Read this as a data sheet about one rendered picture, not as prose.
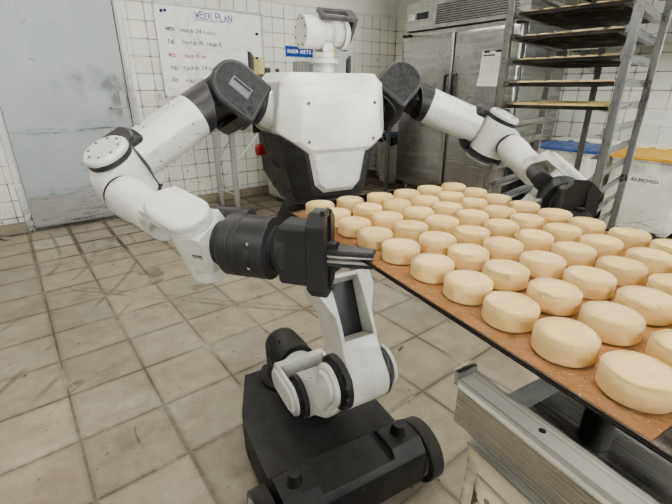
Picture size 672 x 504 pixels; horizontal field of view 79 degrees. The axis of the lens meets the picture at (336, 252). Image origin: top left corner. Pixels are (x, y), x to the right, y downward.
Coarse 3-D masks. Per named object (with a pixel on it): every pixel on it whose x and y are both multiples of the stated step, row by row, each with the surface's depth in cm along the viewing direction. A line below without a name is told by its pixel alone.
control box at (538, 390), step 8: (528, 384) 54; (536, 384) 54; (544, 384) 54; (512, 392) 53; (520, 392) 53; (528, 392) 53; (536, 392) 53; (544, 392) 53; (552, 392) 53; (520, 400) 52; (528, 400) 52; (536, 400) 52
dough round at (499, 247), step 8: (488, 240) 54; (496, 240) 54; (504, 240) 54; (512, 240) 54; (488, 248) 52; (496, 248) 52; (504, 248) 51; (512, 248) 51; (520, 248) 52; (496, 256) 52; (504, 256) 51; (512, 256) 51
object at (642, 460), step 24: (552, 408) 50; (576, 408) 50; (576, 432) 47; (600, 432) 43; (480, 456) 44; (600, 456) 44; (624, 456) 44; (648, 456) 44; (480, 480) 44; (504, 480) 42; (648, 480) 41
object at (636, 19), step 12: (636, 0) 141; (636, 12) 142; (636, 24) 143; (636, 36) 144; (624, 48) 147; (624, 60) 148; (624, 72) 149; (624, 84) 150; (612, 96) 153; (612, 108) 154; (612, 120) 155; (612, 132) 156; (600, 156) 161; (600, 168) 162; (600, 180) 163
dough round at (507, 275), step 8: (488, 264) 46; (496, 264) 46; (504, 264) 46; (512, 264) 46; (520, 264) 46; (488, 272) 45; (496, 272) 44; (504, 272) 44; (512, 272) 44; (520, 272) 44; (528, 272) 45; (496, 280) 44; (504, 280) 44; (512, 280) 44; (520, 280) 44; (496, 288) 45; (504, 288) 44; (512, 288) 44; (520, 288) 44
